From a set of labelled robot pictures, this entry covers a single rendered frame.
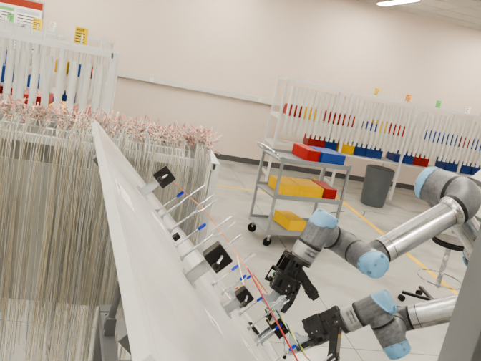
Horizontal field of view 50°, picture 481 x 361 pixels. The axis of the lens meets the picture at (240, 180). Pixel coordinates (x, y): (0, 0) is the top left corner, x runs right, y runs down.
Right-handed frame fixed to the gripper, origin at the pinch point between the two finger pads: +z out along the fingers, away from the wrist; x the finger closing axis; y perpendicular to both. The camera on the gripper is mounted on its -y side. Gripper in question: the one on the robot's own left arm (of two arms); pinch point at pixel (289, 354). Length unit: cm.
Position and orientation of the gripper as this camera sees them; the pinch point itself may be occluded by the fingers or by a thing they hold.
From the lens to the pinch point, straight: 168.1
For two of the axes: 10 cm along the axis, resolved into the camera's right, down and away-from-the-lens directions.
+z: -8.4, 4.8, 2.5
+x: -4.0, -2.5, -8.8
